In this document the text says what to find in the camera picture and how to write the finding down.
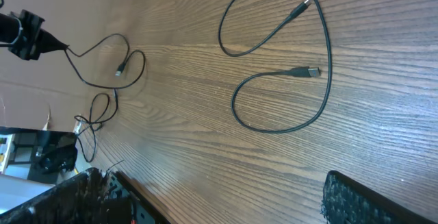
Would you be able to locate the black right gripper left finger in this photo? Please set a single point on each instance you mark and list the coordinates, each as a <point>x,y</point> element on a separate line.
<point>84,198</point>

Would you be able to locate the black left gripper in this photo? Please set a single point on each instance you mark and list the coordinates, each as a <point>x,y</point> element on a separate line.
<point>31,40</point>

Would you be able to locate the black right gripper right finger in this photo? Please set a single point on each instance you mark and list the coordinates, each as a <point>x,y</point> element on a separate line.
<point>346,201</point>

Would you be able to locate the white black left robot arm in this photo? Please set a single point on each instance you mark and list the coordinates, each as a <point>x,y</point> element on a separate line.
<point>9,29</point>

